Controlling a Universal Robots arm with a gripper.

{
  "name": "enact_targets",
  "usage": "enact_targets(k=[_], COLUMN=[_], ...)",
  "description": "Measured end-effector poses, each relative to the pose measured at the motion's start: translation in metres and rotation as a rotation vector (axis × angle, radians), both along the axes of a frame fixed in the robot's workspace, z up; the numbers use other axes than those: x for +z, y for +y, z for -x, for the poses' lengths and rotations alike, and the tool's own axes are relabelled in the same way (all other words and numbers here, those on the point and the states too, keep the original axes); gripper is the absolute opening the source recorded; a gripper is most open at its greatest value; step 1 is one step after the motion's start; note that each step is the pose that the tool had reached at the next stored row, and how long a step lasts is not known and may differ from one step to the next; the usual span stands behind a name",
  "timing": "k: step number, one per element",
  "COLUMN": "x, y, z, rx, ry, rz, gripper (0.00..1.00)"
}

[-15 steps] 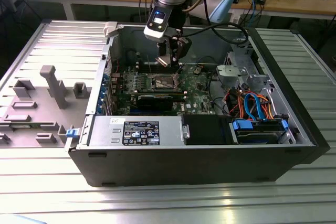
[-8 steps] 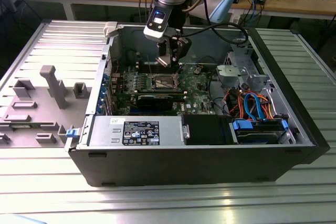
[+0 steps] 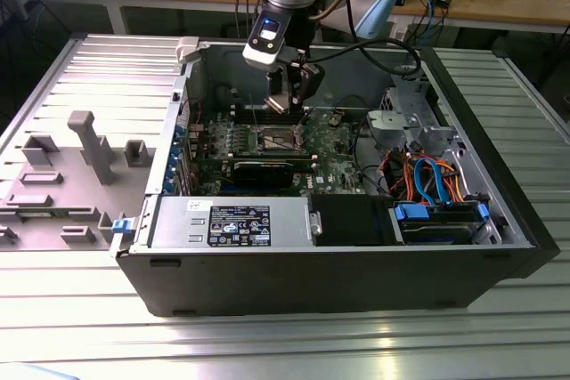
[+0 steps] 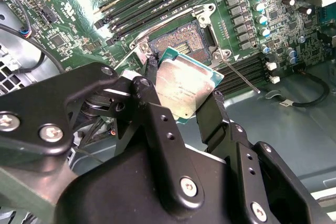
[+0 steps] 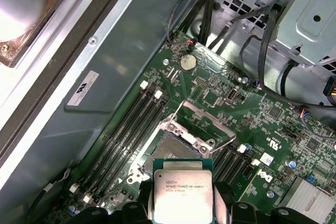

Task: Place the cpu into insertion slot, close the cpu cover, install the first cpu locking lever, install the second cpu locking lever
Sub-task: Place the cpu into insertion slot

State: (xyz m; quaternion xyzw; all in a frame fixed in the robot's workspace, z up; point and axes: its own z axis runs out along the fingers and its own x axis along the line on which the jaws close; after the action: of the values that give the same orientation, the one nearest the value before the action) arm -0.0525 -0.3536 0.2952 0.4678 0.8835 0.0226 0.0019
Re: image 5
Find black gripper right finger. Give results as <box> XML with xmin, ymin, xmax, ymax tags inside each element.
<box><xmin>214</xmin><ymin>182</ymin><xmax>302</xmax><ymax>224</ymax></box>

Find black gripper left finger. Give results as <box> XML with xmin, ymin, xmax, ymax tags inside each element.
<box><xmin>78</xmin><ymin>180</ymin><xmax>154</xmax><ymax>224</ymax></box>

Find silver green CPU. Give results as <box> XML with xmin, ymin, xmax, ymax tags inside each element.
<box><xmin>152</xmin><ymin>158</ymin><xmax>215</xmax><ymax>224</ymax></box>

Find metal socket cover frame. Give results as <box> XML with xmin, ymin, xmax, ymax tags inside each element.
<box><xmin>167</xmin><ymin>100</ymin><xmax>236</xmax><ymax>156</ymax></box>

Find RAM slot black latches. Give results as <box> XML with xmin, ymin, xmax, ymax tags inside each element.
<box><xmin>214</xmin><ymin>144</ymin><xmax>236</xmax><ymax>183</ymax></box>
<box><xmin>78</xmin><ymin>87</ymin><xmax>155</xmax><ymax>198</ymax></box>
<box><xmin>230</xmin><ymin>153</ymin><xmax>254</xmax><ymax>187</ymax></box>
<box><xmin>94</xmin><ymin>99</ymin><xmax>170</xmax><ymax>208</ymax></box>

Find RAM slot white latches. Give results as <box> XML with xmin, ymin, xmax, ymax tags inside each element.
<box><xmin>83</xmin><ymin>90</ymin><xmax>164</xmax><ymax>204</ymax></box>
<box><xmin>222</xmin><ymin>144</ymin><xmax>246</xmax><ymax>185</ymax></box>
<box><xmin>68</xmin><ymin>80</ymin><xmax>150</xmax><ymax>195</ymax></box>

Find CPU socket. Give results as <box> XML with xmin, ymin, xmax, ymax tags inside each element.
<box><xmin>125</xmin><ymin>113</ymin><xmax>218</xmax><ymax>190</ymax></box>

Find green RAM stick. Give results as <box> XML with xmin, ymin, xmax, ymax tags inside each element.
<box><xmin>230</xmin><ymin>162</ymin><xmax>263</xmax><ymax>209</ymax></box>

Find silver heat sink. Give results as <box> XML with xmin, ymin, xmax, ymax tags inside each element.
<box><xmin>285</xmin><ymin>176</ymin><xmax>336</xmax><ymax>218</ymax></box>

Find green motherboard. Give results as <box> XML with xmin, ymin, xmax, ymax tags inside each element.
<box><xmin>65</xmin><ymin>34</ymin><xmax>336</xmax><ymax>224</ymax></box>

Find black PC case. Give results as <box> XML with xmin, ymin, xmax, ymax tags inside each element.
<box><xmin>0</xmin><ymin>0</ymin><xmax>336</xmax><ymax>224</ymax></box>

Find coin cell battery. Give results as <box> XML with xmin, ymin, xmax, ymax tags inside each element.
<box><xmin>178</xmin><ymin>52</ymin><xmax>197</xmax><ymax>72</ymax></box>

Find black power connector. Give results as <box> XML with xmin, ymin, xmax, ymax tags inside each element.
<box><xmin>326</xmin><ymin>75</ymin><xmax>336</xmax><ymax>104</ymax></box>

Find silver metal drive cage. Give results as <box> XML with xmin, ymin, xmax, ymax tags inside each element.
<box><xmin>211</xmin><ymin>0</ymin><xmax>336</xmax><ymax>106</ymax></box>

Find thin grey fan cable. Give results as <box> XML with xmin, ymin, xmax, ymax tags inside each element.
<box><xmin>165</xmin><ymin>0</ymin><xmax>220</xmax><ymax>45</ymax></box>

